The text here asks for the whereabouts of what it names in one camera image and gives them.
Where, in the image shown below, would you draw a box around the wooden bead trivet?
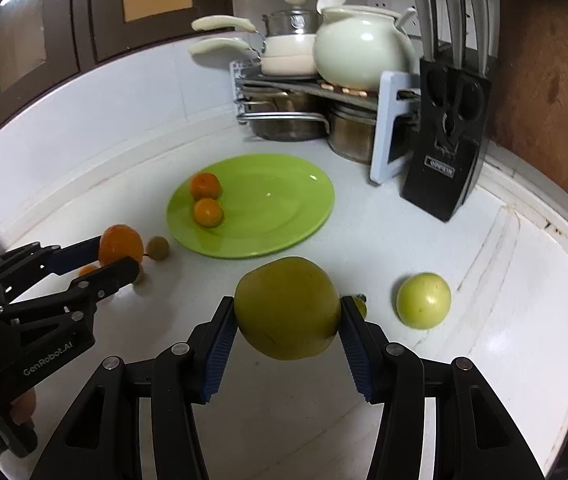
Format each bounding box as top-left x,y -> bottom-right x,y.
321,82 -> 369,97

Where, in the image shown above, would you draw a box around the glass pot lid cream knob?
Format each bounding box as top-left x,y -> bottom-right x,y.
263,0 -> 323,37

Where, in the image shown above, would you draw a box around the person's left hand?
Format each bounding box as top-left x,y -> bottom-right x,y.
8,388 -> 38,427

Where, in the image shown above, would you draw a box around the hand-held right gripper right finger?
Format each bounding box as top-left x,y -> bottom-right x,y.
339,295 -> 547,480

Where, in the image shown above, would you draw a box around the wide steel pot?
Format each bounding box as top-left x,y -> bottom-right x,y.
238,90 -> 329,142

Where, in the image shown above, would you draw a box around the dark wooden cabinet doors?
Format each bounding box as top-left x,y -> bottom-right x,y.
0,0 -> 84,147

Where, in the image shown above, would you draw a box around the white saucepans with handles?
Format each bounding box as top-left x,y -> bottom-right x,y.
191,15 -> 319,60

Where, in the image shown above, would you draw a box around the green plate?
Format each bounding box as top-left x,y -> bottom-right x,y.
166,154 -> 336,259

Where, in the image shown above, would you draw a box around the cream saucepan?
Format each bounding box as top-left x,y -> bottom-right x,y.
189,36 -> 321,77

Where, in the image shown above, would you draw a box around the large yellowish green apple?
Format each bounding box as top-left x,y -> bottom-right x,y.
234,256 -> 342,361

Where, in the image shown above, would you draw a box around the black kitchen scissors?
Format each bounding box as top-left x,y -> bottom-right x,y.
424,67 -> 485,157

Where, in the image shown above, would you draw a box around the black knife block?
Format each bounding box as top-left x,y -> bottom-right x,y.
400,57 -> 494,222

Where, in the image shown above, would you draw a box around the white and grey pot rack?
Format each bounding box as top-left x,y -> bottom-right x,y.
229,59 -> 422,184

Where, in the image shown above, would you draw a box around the brown wooden cutting board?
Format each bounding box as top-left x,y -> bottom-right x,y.
489,0 -> 568,218

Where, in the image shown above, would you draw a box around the bright green apple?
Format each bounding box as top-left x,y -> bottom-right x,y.
396,272 -> 452,331

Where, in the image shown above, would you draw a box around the tall steel pot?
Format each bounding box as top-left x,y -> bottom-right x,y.
325,102 -> 379,165

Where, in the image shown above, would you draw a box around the cream ceramic pot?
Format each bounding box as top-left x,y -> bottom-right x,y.
312,5 -> 417,90

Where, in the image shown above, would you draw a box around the steel handled knife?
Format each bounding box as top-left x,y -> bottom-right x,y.
466,0 -> 490,78
405,0 -> 437,62
436,0 -> 467,68

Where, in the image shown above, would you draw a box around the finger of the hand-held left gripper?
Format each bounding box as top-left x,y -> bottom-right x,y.
0,236 -> 105,306
0,256 -> 140,322

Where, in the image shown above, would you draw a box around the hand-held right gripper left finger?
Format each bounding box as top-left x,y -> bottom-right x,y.
28,296 -> 239,480

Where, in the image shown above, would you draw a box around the large orange tangerine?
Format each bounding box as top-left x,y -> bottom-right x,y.
98,224 -> 145,267

